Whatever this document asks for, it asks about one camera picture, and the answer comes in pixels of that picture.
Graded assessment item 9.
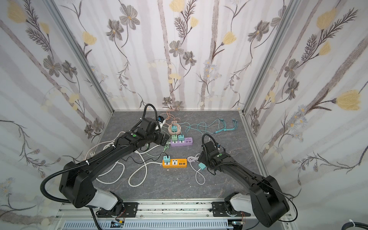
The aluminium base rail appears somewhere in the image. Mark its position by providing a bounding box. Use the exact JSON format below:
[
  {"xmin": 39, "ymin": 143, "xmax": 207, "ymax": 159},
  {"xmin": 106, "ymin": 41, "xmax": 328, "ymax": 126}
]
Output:
[{"xmin": 50, "ymin": 198, "xmax": 266, "ymax": 230}]

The green charger plug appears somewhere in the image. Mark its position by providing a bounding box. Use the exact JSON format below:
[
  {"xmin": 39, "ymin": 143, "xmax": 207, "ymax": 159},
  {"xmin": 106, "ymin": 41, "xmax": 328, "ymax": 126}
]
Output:
[{"xmin": 171, "ymin": 135, "xmax": 178, "ymax": 142}]

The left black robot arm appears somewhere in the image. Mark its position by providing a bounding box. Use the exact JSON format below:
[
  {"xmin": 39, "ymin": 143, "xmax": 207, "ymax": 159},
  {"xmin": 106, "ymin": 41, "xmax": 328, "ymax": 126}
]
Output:
[{"xmin": 40, "ymin": 114, "xmax": 169, "ymax": 210}]

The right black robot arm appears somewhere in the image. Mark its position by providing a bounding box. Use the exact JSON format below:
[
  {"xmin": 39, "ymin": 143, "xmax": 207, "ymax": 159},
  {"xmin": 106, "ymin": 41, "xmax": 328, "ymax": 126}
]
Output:
[{"xmin": 198, "ymin": 134, "xmax": 299, "ymax": 228}]

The pink usb cable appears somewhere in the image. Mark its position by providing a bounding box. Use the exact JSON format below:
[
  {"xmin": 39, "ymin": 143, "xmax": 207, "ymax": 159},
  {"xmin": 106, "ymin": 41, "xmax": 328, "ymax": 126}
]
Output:
[{"xmin": 159, "ymin": 111, "xmax": 180, "ymax": 124}]

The small teal charger plug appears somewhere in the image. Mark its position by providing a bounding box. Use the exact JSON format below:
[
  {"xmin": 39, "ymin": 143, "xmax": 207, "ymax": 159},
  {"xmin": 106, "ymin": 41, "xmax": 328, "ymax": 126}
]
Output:
[{"xmin": 198, "ymin": 163, "xmax": 206, "ymax": 171}]

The black cable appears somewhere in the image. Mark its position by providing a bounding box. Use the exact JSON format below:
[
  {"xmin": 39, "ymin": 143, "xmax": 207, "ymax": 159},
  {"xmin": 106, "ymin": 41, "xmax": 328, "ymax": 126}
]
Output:
[{"xmin": 120, "ymin": 149, "xmax": 167, "ymax": 166}]

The orange power strip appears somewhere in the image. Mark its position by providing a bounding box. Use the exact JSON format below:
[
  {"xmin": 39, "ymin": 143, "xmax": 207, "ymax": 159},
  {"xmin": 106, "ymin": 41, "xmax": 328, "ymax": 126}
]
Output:
[{"xmin": 162, "ymin": 159, "xmax": 187, "ymax": 169}]

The purple power strip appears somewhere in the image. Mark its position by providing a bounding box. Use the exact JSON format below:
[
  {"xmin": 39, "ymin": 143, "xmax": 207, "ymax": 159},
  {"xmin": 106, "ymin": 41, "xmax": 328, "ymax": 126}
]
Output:
[{"xmin": 170, "ymin": 137, "xmax": 193, "ymax": 147}]

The large teal charger plug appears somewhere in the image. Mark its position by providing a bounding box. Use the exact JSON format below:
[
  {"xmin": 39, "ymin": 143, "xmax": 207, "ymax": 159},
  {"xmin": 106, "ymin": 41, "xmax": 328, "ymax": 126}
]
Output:
[{"xmin": 163, "ymin": 156, "xmax": 171, "ymax": 165}]

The round pink power socket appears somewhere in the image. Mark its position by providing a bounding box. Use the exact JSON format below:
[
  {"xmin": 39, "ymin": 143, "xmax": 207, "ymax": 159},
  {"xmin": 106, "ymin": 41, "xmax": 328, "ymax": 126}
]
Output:
[{"xmin": 168, "ymin": 123, "xmax": 182, "ymax": 135}]

